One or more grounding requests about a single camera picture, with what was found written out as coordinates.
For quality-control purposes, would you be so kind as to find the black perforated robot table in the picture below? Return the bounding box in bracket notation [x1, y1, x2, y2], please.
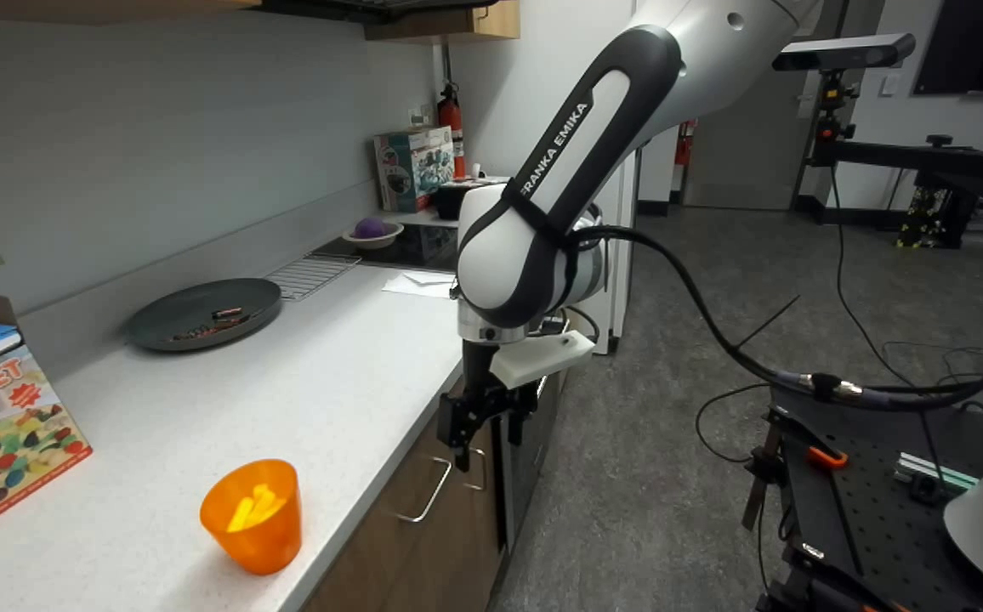
[755, 386, 983, 612]

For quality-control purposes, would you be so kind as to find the grey metal door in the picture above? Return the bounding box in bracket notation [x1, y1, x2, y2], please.
[687, 55, 825, 214]

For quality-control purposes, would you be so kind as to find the black mug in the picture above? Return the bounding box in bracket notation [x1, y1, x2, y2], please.
[433, 184, 483, 221]

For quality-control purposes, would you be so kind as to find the orange handled clamp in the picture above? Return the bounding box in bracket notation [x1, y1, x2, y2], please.
[764, 406, 855, 473]

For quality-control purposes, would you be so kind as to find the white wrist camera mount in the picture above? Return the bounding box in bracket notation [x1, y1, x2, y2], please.
[487, 330, 597, 392]

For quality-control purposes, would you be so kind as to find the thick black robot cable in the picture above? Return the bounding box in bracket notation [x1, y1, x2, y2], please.
[562, 221, 983, 414]

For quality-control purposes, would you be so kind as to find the yellow toy piece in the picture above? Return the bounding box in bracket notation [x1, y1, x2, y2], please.
[224, 483, 290, 537]

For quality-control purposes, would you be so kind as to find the beige bowl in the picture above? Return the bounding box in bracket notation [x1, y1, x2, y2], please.
[341, 214, 408, 253]

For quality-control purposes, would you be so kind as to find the silver drawer handle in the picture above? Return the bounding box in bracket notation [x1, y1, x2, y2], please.
[396, 451, 464, 528]

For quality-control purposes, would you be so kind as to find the black glass cooktop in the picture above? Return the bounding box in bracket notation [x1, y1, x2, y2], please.
[312, 219, 467, 276]

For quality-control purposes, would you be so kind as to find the colourful toy set box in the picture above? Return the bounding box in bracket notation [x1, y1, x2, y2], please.
[0, 282, 95, 553]

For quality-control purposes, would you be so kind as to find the wooden wall cabinet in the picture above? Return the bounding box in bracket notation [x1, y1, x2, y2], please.
[359, 0, 520, 46]

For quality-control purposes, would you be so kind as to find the white paper napkin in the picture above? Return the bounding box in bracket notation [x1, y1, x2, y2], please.
[383, 268, 467, 302]

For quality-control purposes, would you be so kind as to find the black stereo camera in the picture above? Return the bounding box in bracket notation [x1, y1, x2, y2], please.
[772, 31, 919, 75]

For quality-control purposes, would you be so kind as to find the black monitor screen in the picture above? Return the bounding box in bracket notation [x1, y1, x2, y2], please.
[913, 0, 983, 98]

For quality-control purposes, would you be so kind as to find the dark round plate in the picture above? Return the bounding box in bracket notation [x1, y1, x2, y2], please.
[127, 276, 284, 357]

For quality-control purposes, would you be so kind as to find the orange plastic cup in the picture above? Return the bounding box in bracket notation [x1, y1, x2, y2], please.
[198, 455, 306, 577]

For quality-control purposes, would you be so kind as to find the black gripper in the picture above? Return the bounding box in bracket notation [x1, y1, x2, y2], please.
[439, 337, 545, 473]

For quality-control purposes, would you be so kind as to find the black camera tripod stand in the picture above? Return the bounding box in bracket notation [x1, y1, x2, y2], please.
[799, 67, 983, 253]

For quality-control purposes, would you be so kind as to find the wooden cabinet door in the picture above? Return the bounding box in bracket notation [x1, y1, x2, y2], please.
[398, 430, 504, 612]

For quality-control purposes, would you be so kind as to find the black range hood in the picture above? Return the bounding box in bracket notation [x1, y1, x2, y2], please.
[255, 0, 477, 29]

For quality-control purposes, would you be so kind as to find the teal and white tool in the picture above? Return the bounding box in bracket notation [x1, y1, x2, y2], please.
[893, 448, 983, 497]

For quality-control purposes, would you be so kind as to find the red fire extinguisher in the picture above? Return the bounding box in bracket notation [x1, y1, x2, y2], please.
[674, 115, 701, 170]
[433, 39, 469, 184]

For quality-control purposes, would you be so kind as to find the thin black cable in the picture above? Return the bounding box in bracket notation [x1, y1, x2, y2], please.
[691, 379, 778, 468]

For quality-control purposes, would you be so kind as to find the teal picture box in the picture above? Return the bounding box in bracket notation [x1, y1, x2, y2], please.
[366, 122, 460, 219]

